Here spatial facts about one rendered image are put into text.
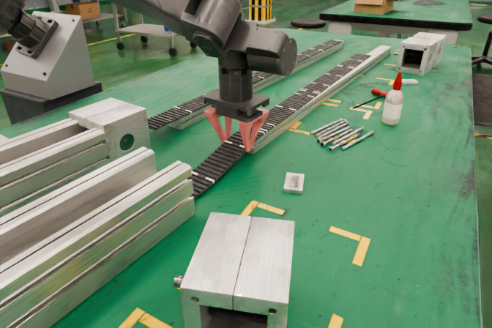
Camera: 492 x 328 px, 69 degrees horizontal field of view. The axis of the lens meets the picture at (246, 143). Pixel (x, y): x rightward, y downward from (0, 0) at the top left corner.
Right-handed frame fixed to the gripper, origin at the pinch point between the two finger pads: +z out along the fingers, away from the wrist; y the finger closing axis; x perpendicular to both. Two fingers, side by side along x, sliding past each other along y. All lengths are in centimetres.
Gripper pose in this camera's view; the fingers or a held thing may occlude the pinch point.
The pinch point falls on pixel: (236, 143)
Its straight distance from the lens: 65.9
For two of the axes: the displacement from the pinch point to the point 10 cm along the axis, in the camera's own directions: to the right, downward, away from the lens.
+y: 8.2, 2.6, -5.1
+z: 0.1, 8.9, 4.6
